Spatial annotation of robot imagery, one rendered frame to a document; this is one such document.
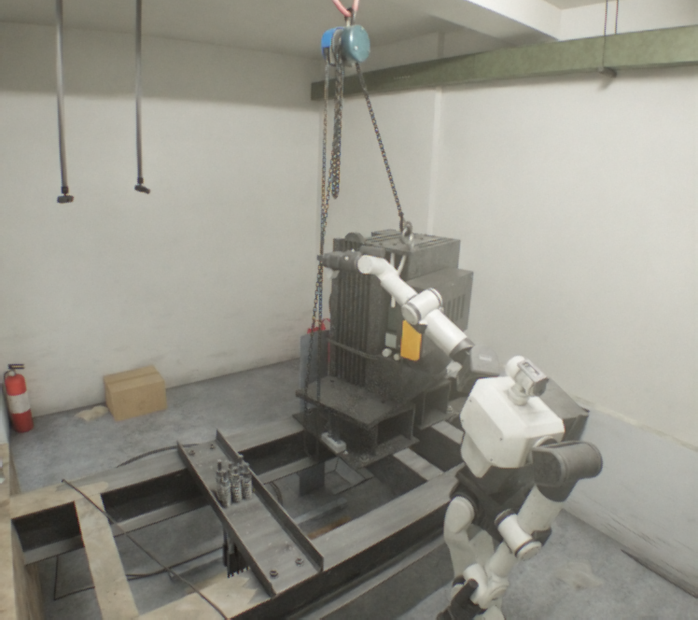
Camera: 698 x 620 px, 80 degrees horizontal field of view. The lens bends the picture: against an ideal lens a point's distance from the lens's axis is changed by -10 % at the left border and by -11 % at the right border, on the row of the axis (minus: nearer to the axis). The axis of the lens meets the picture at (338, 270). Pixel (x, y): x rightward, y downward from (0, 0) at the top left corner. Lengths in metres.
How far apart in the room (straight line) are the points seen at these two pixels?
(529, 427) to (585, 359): 1.60
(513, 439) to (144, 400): 3.09
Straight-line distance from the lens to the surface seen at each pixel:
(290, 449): 2.55
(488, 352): 1.55
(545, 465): 1.31
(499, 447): 1.36
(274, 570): 1.72
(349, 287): 2.22
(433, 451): 2.59
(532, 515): 1.42
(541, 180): 2.90
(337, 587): 2.01
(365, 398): 2.23
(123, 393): 3.85
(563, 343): 2.94
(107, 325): 4.00
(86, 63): 3.83
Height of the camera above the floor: 1.98
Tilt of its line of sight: 14 degrees down
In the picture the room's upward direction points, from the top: 2 degrees clockwise
